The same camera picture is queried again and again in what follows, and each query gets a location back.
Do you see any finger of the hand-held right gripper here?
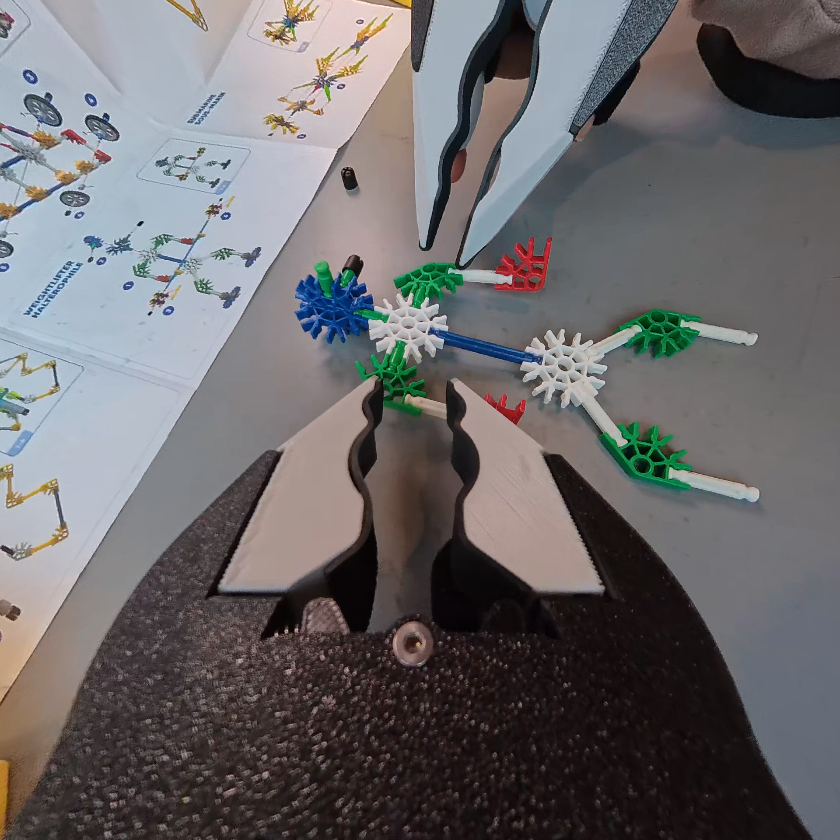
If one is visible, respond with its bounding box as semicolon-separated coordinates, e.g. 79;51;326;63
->
411;0;510;252
457;0;629;269

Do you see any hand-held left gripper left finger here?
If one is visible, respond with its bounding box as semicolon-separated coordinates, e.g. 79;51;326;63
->
218;378;385;632

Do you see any grey desk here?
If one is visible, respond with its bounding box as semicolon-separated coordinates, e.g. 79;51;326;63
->
0;0;840;840

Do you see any folded instruction sheet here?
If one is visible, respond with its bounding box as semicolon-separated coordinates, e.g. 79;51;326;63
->
0;0;413;703

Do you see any person's right forearm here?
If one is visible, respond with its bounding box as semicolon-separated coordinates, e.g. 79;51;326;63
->
689;0;840;80

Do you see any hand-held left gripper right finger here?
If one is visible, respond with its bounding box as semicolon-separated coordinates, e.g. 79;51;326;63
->
430;379;607;632

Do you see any construction toy figure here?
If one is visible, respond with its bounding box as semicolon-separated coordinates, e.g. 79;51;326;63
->
293;255;761;503

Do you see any person's right hand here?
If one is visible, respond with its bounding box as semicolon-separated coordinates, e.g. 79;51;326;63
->
451;29;599;185

